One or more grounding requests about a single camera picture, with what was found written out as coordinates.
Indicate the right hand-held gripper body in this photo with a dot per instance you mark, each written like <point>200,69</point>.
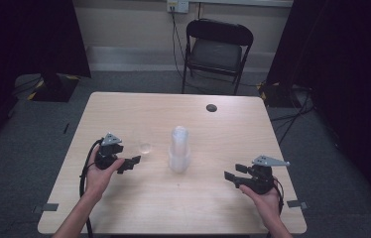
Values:
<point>259,178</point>

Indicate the dark curtain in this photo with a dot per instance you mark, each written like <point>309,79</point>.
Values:
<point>345,66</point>
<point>15,39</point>

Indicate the black folding chair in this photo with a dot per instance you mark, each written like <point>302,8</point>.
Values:
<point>216,49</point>

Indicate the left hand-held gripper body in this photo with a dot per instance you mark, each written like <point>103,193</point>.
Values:
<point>107,155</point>

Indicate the person's left hand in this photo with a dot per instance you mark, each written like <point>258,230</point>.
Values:
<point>99,180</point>

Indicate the black round table grommet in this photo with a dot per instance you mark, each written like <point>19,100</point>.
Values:
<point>211,107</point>

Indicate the person's right hand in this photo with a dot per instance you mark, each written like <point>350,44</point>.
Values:
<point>268,200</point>

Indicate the black stand base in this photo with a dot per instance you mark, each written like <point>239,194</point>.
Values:
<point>277,95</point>
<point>54,87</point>

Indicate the grey tape strip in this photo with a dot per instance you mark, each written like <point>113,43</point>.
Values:
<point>49,207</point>
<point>296,204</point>

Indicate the stack of clear plastic cups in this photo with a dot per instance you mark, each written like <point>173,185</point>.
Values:
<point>179,152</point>

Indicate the white wall socket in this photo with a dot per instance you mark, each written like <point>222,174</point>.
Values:
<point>177,6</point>

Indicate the single clear plastic cup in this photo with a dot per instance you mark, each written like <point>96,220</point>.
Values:
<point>145,148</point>

